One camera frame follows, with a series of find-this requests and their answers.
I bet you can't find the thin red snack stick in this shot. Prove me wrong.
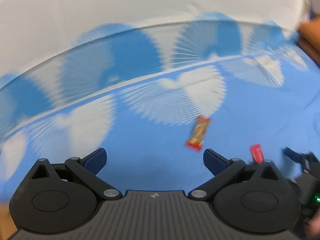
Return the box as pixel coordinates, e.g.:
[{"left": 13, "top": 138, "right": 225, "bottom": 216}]
[{"left": 249, "top": 144, "right": 264, "bottom": 164}]

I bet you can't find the small red gold candy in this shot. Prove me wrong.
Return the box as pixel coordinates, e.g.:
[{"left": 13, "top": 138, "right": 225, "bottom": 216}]
[{"left": 185, "top": 115, "right": 211, "bottom": 152}]

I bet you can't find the blue white fan-pattern cover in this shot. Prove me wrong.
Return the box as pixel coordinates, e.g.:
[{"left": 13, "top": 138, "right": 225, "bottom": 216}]
[{"left": 1, "top": 0, "right": 319, "bottom": 202}]

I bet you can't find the orange cushion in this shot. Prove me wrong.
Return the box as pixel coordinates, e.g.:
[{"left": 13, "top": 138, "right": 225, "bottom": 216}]
[{"left": 298, "top": 15, "right": 320, "bottom": 66}]

